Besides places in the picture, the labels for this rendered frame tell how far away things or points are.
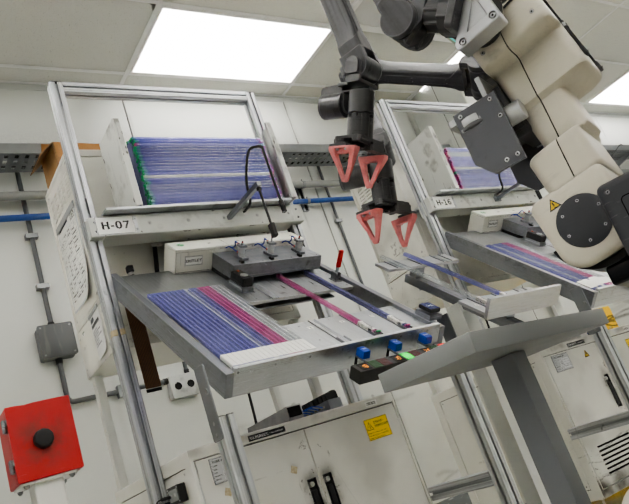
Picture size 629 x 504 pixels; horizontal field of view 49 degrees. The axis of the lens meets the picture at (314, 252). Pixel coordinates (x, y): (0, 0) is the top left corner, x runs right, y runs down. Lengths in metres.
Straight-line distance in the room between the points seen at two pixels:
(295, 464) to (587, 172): 1.08
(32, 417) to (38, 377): 1.98
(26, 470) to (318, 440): 0.82
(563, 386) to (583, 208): 1.45
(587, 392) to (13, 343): 2.54
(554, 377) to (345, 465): 1.03
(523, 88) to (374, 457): 1.13
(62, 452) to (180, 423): 2.13
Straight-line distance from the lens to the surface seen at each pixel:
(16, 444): 1.53
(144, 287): 2.07
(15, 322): 3.59
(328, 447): 2.01
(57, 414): 1.55
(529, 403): 1.56
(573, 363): 2.86
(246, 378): 1.58
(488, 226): 3.09
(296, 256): 2.25
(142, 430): 2.01
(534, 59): 1.52
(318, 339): 1.79
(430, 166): 3.14
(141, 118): 4.39
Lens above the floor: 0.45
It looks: 18 degrees up
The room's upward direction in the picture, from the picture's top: 20 degrees counter-clockwise
